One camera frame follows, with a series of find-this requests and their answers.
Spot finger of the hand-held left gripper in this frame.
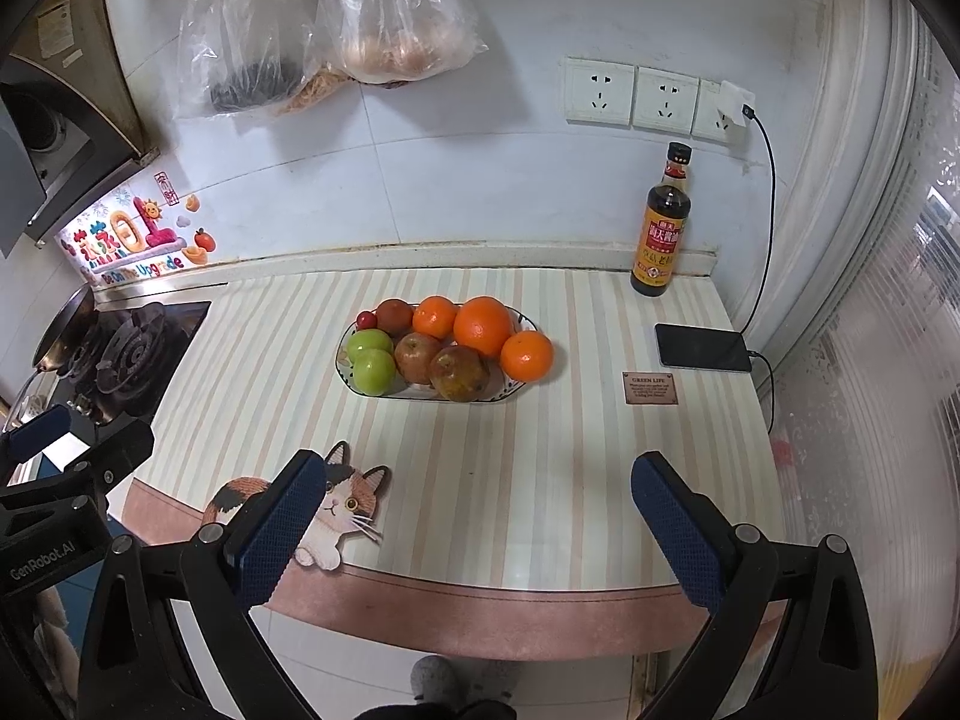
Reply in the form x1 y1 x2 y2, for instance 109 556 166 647
71 416 155 515
0 405 74 466

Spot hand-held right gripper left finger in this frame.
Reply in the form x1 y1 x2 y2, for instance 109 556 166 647
79 448 328 720

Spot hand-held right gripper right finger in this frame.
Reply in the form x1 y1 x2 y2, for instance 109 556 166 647
630 451 878 720

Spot green apple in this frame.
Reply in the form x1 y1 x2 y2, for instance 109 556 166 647
346 328 395 365
352 351 397 396

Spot floral oval plate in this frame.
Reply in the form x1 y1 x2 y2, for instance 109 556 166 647
335 305 542 404

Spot brown apple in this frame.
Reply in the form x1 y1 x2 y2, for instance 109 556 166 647
429 345 486 402

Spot dark red apple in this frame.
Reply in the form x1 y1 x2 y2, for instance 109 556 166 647
375 298 416 336

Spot large orange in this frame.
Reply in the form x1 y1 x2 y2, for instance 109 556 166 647
453 296 515 359

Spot person's left forearm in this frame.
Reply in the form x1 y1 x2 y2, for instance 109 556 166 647
30 585 80 720

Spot black gas stove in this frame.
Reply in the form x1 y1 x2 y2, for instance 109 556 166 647
30 300 213 428

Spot frying pan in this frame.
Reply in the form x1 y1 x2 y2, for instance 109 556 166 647
4 285 98 421

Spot brown mat label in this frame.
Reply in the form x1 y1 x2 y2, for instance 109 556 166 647
621 370 680 407

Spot striped table mat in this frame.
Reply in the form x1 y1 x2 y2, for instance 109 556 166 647
120 266 773 661

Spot black smartphone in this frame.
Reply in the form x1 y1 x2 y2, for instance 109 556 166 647
655 322 753 374

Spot grey slipper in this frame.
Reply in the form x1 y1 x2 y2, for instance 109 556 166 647
461 658 520 706
410 655 458 706

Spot person's dark trousers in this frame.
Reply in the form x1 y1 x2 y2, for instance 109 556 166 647
352 699 518 720

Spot soy sauce bottle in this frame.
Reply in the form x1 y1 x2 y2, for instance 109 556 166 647
630 141 692 298

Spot range hood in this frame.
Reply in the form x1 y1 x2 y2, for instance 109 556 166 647
0 0 162 260

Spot frosted glass window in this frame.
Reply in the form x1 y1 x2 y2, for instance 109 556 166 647
780 0 960 691

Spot plastic bag with dried strips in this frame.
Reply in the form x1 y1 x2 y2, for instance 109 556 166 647
277 64 361 117

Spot plastic bag with dark contents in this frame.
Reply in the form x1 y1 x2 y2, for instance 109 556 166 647
174 0 320 119

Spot white charger plug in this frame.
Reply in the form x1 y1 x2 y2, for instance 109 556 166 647
716 79 757 125

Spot plastic bag with onions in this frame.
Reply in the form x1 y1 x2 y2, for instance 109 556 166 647
315 0 490 85

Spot colourful wall sticker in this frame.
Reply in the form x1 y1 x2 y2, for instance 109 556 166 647
58 169 220 287

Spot black charging cable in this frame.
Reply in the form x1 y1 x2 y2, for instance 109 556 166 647
739 106 777 436

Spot white wall socket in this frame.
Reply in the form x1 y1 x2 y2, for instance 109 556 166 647
564 55 637 125
691 79 732 143
632 65 702 131

